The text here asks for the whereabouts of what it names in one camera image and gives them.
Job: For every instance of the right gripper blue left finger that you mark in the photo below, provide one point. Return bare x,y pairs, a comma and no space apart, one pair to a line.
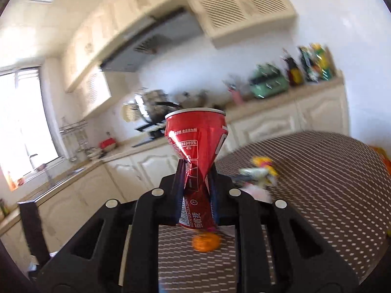
177,192

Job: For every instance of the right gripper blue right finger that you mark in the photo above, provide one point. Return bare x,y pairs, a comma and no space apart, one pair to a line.
212,183

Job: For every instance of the crushed red soda can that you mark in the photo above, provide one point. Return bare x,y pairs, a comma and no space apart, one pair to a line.
197,135

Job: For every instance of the yellow bag with pink band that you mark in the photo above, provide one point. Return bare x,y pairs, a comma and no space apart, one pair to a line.
263,171

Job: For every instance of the black gas stove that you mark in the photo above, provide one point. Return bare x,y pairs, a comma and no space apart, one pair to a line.
151,131

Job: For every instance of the red white bowl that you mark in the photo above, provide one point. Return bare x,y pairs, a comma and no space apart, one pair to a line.
108,144

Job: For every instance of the stainless steel stock pot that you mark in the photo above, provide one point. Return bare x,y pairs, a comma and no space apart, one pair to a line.
155,105

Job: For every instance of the steel wok with lid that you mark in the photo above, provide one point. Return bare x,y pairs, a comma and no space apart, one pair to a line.
188,100

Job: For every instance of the pink utensil cup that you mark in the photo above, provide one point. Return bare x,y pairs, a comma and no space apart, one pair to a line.
236,96

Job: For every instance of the white colander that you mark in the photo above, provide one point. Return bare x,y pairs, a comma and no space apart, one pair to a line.
130,112

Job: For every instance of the hanging utensil rack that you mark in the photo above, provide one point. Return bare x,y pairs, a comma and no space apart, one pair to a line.
75,138

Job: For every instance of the green electric grill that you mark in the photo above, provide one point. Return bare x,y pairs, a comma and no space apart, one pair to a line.
267,81

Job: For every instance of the large dark soy sauce bottle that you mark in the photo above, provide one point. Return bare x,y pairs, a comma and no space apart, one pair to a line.
293,72

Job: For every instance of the range hood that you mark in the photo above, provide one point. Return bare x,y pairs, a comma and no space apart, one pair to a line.
165,33

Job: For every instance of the window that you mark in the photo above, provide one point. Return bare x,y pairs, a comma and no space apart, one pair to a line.
26,140

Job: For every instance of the green yellow bottle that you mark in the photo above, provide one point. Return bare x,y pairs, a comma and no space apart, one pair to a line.
322,62

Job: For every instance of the upper left cream cabinet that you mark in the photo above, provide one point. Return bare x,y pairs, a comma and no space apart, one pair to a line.
107,28

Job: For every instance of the cream cabinet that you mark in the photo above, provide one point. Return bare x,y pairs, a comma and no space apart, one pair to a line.
226,22
107,28

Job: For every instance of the upper right cream cabinet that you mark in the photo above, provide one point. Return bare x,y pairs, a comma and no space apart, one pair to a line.
226,22

